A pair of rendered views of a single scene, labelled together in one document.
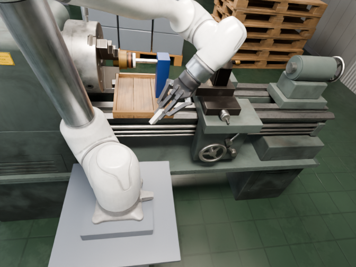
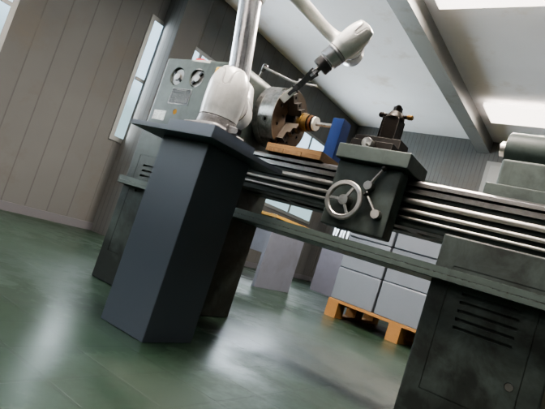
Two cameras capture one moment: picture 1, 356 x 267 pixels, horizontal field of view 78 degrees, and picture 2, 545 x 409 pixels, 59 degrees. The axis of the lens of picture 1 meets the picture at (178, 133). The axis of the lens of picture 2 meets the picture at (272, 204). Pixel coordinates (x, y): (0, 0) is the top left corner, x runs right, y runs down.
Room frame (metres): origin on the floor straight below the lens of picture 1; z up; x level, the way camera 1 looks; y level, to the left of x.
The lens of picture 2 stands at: (-0.54, -1.45, 0.46)
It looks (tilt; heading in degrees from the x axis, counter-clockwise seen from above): 4 degrees up; 51
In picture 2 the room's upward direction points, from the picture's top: 18 degrees clockwise
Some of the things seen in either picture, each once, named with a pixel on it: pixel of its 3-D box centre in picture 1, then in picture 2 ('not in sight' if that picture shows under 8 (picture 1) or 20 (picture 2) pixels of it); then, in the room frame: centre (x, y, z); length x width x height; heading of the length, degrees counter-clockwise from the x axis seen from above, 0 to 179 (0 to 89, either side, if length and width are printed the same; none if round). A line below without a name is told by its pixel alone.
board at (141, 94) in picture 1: (142, 94); (311, 162); (0.99, 0.23, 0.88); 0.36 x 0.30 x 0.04; 16
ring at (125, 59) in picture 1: (123, 60); (306, 122); (0.96, 0.32, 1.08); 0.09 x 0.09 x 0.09; 16
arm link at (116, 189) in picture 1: (115, 173); (226, 94); (0.41, 0.19, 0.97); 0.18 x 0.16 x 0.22; 45
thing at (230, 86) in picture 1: (212, 86); (380, 146); (1.01, -0.14, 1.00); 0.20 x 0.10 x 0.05; 106
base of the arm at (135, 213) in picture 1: (124, 195); (219, 127); (0.40, 0.16, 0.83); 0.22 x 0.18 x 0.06; 105
